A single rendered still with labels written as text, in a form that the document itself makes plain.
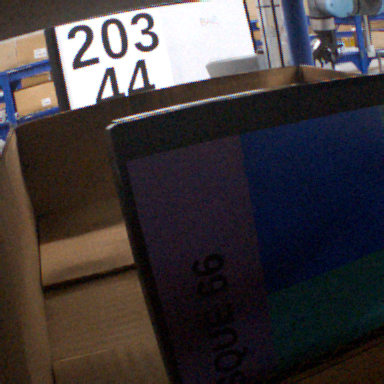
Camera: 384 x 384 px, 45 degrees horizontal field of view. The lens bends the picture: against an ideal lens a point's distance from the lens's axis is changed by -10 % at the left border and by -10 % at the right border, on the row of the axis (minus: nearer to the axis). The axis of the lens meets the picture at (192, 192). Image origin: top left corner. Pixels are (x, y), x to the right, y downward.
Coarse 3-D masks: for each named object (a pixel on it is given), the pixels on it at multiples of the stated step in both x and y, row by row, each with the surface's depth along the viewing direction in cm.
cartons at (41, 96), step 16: (304, 0) 637; (256, 16) 623; (0, 48) 530; (32, 48) 544; (0, 64) 535; (16, 64) 543; (48, 80) 576; (16, 96) 533; (32, 96) 539; (48, 96) 544; (32, 112) 545
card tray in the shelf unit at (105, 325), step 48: (144, 96) 46; (192, 96) 48; (48, 144) 45; (96, 144) 46; (0, 192) 26; (48, 192) 46; (96, 192) 47; (0, 240) 22; (48, 240) 40; (96, 240) 39; (0, 288) 18; (48, 288) 33; (96, 288) 33; (0, 336) 15; (48, 336) 27; (96, 336) 27; (144, 336) 27
